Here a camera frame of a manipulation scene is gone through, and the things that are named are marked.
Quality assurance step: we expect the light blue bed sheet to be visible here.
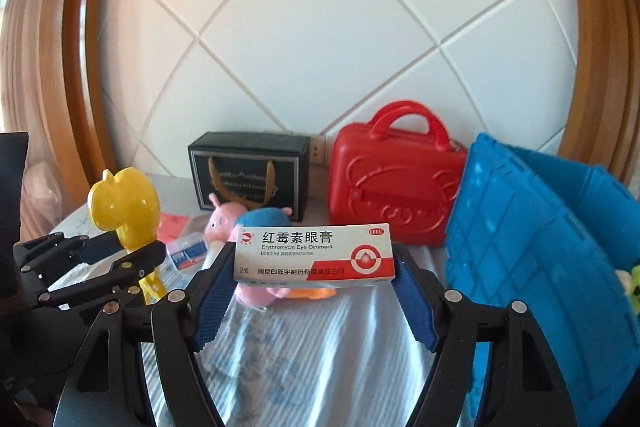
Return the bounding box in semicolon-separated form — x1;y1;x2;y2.
50;174;481;427

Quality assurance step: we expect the pink packet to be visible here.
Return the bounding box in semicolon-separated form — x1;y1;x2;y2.
159;213;193;248

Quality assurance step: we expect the green plush toy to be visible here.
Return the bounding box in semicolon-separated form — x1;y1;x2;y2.
617;264;640;313

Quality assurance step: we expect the small white blue box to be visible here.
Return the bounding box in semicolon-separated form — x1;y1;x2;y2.
166;232;208;275

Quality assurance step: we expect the blue plastic crate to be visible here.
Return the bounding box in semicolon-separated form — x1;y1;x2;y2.
444;132;640;427

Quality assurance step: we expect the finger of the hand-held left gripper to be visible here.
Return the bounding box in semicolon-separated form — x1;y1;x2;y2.
37;241;167;308
12;232;126;280

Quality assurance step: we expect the red toy suitcase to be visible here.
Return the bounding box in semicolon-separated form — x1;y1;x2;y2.
327;101;468;248

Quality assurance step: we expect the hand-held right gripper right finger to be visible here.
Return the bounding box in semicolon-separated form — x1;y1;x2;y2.
391;243;578;427

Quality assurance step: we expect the white quilted wooden headboard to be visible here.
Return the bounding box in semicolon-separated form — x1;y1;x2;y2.
0;0;640;228

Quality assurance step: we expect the small white tube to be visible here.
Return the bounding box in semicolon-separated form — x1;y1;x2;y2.
202;241;236;270

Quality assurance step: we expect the pink pig plush blue shirt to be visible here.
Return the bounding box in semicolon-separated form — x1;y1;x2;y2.
205;192;296;244

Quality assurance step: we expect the beige curtain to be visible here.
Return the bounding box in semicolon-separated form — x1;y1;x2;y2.
0;0;76;238

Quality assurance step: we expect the black gift box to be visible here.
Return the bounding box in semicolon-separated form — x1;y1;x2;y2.
187;131;313;223

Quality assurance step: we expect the wall socket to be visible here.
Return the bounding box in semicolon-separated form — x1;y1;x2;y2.
310;136;328;168

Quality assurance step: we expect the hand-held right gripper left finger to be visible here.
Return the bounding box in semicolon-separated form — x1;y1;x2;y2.
50;244;238;427

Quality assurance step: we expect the white red ointment box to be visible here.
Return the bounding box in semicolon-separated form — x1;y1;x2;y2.
234;222;398;290

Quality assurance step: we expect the yellow clamp toy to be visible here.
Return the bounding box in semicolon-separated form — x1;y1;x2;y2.
87;167;168;308

